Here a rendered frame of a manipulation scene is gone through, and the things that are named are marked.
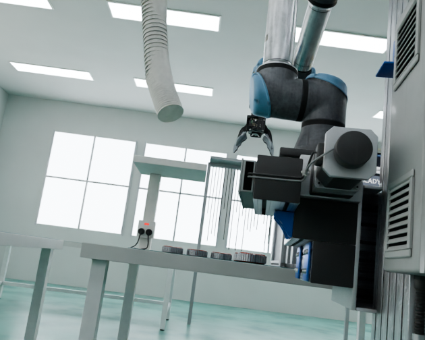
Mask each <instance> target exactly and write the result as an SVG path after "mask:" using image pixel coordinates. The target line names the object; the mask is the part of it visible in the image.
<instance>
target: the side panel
mask: <svg viewBox="0 0 425 340"><path fill-rule="evenodd" d="M284 240H285V236H284V234H283V231H282V229H281V228H280V226H279V225H278V224H277V222H276V221H275V220H274V227H273V240H272V248H271V261H270V266H280V267H285V263H282V262H283V249H284Z"/></svg>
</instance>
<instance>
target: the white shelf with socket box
mask: <svg viewBox="0 0 425 340"><path fill-rule="evenodd" d="M133 162H134V164H135V166H136V167H137V168H138V170H139V172H140V173H141V174H143V175H149V176H150V177H149V182H148V190H147V195H146V203H145V208H144V216H143V220H139V222H138V230H137V235H136V236H137V237H139V238H138V241H137V243H136V244H135V245H134V246H136V245H137V244H138V242H139V240H140V242H139V247H138V249H143V250H151V243H152V239H154V233H155V227H156V222H155V217H156V211H157V203H158V198H159V190H160V184H161V177H168V178H173V179H183V180H189V181H199V182H204V183H205V181H206V170H207V164H201V163H191V162H185V161H176V160H170V159H160V158H154V157H145V156H139V155H134V157H133ZM134 246H132V247H131V248H133V247H134Z"/></svg>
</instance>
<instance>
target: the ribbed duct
mask: <svg viewBox="0 0 425 340"><path fill-rule="evenodd" d="M141 10H142V33H143V45H144V68H145V79H146V84H147V86H148V90H149V93H150V96H151V99H152V102H153V105H154V108H155V111H156V113H157V117H158V118H159V120H160V121H162V122H172V121H175V120H177V119H179V118H180V117H181V116H182V115H183V107H182V104H181V101H180V99H179V96H178V93H177V91H176V88H175V84H174V81H173V76H172V72H171V66H170V61H169V43H168V34H167V0H141Z"/></svg>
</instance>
